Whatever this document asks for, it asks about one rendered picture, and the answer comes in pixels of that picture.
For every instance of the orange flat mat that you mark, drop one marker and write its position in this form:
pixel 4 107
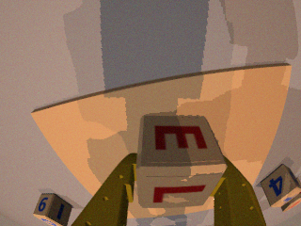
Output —
pixel 91 134

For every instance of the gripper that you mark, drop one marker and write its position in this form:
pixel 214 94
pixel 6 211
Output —
pixel 235 202

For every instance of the tan block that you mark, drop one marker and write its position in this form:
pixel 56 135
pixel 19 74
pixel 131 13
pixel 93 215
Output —
pixel 53 210
pixel 179 162
pixel 280 186
pixel 293 202

